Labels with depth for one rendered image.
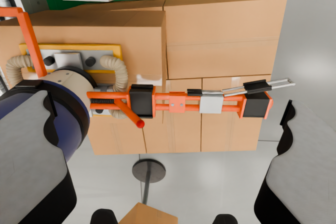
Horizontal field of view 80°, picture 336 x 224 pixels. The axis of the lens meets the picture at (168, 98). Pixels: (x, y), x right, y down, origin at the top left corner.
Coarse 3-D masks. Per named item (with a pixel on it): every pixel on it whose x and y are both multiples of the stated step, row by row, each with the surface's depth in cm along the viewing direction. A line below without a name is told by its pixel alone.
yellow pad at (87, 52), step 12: (24, 48) 67; (48, 48) 67; (60, 48) 67; (72, 48) 67; (84, 48) 67; (96, 48) 67; (108, 48) 67; (120, 48) 67; (48, 60) 66; (84, 60) 69; (96, 60) 69; (96, 72) 71; (108, 72) 71
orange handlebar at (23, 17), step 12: (0, 12) 50; (12, 12) 50; (24, 12) 51; (24, 24) 52; (24, 36) 53; (36, 48) 56; (36, 60) 57; (36, 72) 59; (96, 96) 62; (108, 96) 62; (120, 96) 62; (156, 96) 62; (168, 96) 62; (180, 96) 61; (192, 96) 62; (228, 96) 62; (240, 96) 62; (96, 108) 65; (108, 108) 64; (156, 108) 64; (168, 108) 64; (180, 108) 63; (192, 108) 64; (228, 108) 64
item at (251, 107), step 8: (248, 96) 61; (256, 96) 61; (264, 96) 61; (240, 104) 63; (248, 104) 61; (256, 104) 61; (264, 104) 61; (240, 112) 63; (248, 112) 62; (256, 112) 62; (264, 112) 62
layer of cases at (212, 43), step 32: (160, 0) 128; (192, 0) 114; (224, 0) 103; (256, 0) 97; (192, 32) 105; (224, 32) 105; (256, 32) 105; (192, 64) 114; (224, 64) 114; (256, 64) 113; (96, 128) 140; (128, 128) 139; (160, 128) 138; (192, 128) 138; (224, 128) 137; (256, 128) 136
